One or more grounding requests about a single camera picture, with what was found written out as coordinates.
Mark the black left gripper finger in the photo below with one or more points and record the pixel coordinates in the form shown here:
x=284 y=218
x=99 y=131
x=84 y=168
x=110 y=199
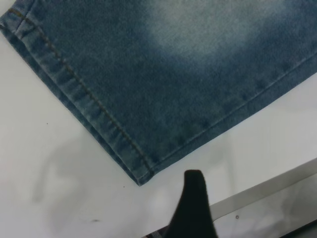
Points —
x=194 y=210

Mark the blue denim pants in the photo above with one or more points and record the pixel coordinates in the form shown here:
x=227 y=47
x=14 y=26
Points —
x=148 y=86

